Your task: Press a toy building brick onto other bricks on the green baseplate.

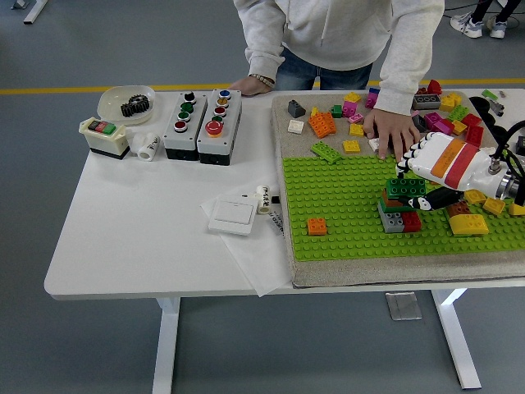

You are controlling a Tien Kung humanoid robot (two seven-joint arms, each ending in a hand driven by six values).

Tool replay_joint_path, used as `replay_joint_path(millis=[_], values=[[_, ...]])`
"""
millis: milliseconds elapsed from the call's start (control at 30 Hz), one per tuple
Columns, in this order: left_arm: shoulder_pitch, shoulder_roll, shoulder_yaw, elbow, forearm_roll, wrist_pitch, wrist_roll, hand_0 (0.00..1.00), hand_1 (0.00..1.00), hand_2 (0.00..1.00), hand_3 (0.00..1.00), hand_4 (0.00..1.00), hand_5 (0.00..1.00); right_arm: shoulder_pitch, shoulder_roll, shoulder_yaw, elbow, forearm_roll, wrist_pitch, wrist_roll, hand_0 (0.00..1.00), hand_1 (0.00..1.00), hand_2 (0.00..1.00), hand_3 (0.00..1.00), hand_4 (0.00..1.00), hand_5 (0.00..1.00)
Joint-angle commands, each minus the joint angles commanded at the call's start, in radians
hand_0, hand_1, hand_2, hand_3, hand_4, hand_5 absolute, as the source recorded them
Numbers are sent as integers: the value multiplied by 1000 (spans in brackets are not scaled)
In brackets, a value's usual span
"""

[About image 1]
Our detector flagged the white desk foot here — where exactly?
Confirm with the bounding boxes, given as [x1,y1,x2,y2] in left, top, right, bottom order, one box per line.
[11,0,51,25]

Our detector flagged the lime green long brick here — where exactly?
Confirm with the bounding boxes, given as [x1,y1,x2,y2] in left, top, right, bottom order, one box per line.
[310,140,344,164]

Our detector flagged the light grey long brick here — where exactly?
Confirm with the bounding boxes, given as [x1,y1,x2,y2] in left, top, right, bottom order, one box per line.
[411,94,442,111]

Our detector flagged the orange square brick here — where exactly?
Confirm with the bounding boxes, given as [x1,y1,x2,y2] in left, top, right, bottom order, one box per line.
[307,217,329,237]

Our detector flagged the white pipe tee fitting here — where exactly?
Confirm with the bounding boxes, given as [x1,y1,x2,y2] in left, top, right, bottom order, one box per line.
[127,131,162,162]

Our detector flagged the grey square brick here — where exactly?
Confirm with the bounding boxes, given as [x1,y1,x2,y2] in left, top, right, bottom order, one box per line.
[377,203,405,234]

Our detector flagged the lime green square brick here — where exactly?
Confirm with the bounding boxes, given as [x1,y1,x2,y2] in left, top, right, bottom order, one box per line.
[446,104,472,123]

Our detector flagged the large magenta brick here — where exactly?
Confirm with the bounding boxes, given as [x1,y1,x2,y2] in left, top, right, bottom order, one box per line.
[428,120,455,136]

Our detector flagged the grey four-button control box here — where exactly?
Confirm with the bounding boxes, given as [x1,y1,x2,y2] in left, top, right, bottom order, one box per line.
[162,91,209,161]

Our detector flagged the white paper sheet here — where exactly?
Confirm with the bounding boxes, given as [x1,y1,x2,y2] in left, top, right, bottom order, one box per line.
[199,192,290,297]

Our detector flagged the cream red-green switch box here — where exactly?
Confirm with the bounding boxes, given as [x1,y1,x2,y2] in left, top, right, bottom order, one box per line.
[78,116,131,161]

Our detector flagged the brown square brick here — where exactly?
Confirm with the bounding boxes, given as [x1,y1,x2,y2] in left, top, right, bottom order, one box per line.
[446,200,473,218]
[381,188,408,207]

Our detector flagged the white printed label strip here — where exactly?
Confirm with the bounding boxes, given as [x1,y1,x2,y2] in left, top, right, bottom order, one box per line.
[267,209,286,238]

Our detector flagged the white plastic bowl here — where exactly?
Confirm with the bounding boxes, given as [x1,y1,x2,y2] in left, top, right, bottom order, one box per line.
[97,85,157,126]

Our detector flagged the grey emergency-stop control box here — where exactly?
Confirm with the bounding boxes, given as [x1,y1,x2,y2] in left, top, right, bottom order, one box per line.
[196,88,243,167]

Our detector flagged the person's left hand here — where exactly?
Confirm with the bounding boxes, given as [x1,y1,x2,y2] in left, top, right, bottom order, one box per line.
[363,108,422,161]

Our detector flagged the person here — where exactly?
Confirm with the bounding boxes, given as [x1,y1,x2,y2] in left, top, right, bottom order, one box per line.
[227,0,446,161]
[450,0,525,40]

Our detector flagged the person's right hand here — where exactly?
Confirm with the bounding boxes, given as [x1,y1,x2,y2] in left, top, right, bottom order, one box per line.
[227,76,275,98]

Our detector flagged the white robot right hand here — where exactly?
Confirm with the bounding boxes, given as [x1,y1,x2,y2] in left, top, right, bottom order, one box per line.
[395,131,509,213]

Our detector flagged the yellow curved brick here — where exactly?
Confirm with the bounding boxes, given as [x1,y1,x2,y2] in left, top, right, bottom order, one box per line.
[449,213,491,237]

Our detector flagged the silver floor plate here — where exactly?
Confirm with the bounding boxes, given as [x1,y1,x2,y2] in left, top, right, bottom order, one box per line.
[385,291,422,321]

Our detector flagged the lime green studded baseplate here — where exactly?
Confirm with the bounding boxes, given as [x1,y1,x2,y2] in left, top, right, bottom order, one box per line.
[282,150,525,263]

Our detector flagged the white tube with writing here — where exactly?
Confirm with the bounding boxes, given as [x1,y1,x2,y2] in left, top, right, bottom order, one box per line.
[254,184,272,216]

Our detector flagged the white wall switch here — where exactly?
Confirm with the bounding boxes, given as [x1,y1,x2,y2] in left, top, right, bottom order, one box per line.
[208,195,259,237]

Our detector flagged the grey-brown mat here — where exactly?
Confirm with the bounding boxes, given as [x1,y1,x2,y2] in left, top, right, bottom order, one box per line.
[271,90,525,288]

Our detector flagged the white table leg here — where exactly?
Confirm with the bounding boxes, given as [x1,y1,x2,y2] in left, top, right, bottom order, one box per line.
[430,288,483,390]
[151,295,182,394]

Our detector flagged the wide orange brick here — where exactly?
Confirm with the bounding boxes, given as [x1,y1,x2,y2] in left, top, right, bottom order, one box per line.
[307,111,339,139]

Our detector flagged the red long brick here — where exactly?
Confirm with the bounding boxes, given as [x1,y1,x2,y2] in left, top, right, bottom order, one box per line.
[463,125,486,149]

